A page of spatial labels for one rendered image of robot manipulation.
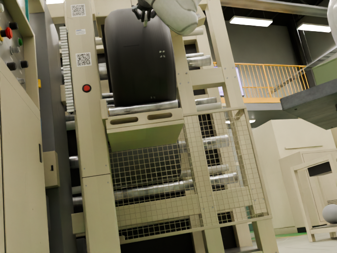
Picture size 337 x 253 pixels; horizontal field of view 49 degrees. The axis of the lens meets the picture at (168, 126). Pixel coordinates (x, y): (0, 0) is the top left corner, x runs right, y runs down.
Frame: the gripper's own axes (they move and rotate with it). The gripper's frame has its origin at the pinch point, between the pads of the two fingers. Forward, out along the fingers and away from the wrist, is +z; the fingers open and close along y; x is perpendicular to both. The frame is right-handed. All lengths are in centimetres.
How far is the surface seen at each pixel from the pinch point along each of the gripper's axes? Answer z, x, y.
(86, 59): 24.6, 6.5, 30.1
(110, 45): 6.0, 7.8, 17.0
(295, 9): 595, -267, -412
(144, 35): 3.1, 5.8, 0.9
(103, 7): 57, -37, 18
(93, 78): 23.2, 17.1, 27.7
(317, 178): 237, 95, -192
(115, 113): 12.8, 38.4, 18.7
